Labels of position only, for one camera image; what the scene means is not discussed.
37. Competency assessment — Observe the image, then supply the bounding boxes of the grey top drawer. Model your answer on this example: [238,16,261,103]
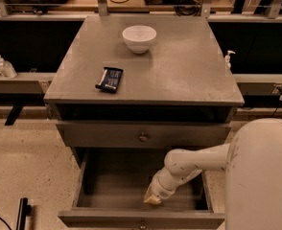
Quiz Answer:
[57,121,230,149]

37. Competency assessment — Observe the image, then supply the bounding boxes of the white bowl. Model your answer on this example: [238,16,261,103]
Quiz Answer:
[122,25,157,54]

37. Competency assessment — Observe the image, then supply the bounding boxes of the black stand lower left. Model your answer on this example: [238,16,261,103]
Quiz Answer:
[15,197,32,230]

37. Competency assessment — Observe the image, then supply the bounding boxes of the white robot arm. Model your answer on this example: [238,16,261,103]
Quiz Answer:
[144,118,282,230]

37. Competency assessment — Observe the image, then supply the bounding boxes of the clear sanitizer bottle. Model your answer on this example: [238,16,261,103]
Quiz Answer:
[0,55,17,79]

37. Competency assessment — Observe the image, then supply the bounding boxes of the black cable bundle on shelf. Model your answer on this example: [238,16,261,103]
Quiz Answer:
[174,0,203,17]

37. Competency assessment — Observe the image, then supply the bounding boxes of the grey drawer cabinet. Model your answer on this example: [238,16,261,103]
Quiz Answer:
[43,14,245,168]

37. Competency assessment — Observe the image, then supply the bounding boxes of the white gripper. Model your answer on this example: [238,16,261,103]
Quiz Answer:
[144,172,177,205]

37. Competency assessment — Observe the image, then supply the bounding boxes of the white pump bottle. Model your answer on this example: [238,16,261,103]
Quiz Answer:
[224,50,236,69]

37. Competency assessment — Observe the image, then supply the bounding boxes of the black bracket left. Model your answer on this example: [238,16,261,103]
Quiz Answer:
[5,104,23,126]

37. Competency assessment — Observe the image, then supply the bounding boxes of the grey drawer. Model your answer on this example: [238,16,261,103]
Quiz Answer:
[57,121,230,149]
[59,148,224,230]

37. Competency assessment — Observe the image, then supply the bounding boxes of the black floor cable right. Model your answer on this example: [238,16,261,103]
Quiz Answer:
[270,94,282,118]

